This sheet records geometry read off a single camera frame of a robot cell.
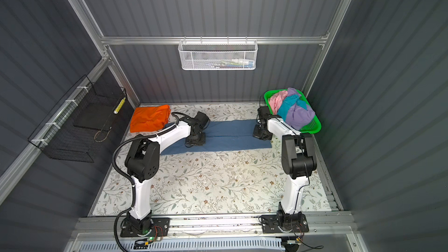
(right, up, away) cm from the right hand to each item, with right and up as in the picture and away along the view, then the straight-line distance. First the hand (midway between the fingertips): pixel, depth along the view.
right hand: (261, 136), depth 99 cm
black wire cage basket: (-83, +6, -27) cm, 87 cm away
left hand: (-35, -3, -2) cm, 36 cm away
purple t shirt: (+24, +11, +6) cm, 27 cm away
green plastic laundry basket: (+6, +24, +15) cm, 29 cm away
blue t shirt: (-23, 0, +3) cm, 24 cm away
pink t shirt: (+11, +23, +8) cm, 27 cm away
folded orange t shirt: (-69, +10, +10) cm, 71 cm away
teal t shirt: (+19, +21, +9) cm, 30 cm away
